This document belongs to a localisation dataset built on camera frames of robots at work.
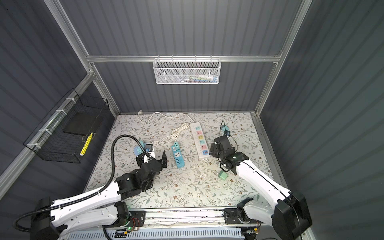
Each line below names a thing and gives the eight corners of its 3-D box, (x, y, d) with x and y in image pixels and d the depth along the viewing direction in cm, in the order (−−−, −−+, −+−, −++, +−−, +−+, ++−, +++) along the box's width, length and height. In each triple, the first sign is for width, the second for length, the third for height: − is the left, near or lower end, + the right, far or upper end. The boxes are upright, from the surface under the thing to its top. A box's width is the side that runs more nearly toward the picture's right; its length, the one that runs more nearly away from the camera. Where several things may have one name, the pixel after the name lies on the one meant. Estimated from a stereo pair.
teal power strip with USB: (177, 169, 92) (176, 167, 90) (172, 148, 102) (171, 146, 99) (185, 167, 93) (184, 164, 91) (179, 146, 103) (178, 144, 100)
